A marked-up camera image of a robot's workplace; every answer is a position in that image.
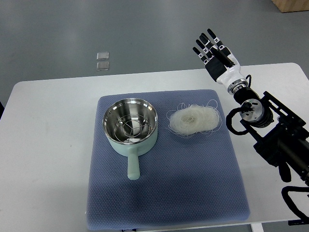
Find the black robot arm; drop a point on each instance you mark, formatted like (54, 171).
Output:
(281, 139)

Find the wire steaming rack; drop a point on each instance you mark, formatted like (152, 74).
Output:
(131, 129)

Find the upper clear floor tile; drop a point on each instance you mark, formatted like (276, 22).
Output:
(102, 55)

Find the white table leg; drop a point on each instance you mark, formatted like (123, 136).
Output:
(257, 227)

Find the mint green steel pot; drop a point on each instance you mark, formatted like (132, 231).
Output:
(131, 106)

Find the white vermicelli nest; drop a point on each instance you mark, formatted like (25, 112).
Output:
(187, 120)

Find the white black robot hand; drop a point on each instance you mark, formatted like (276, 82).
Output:
(220, 62)

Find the blue textured mat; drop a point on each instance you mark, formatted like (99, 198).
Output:
(182, 180)

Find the wooden box corner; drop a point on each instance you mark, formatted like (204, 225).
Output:
(288, 6)

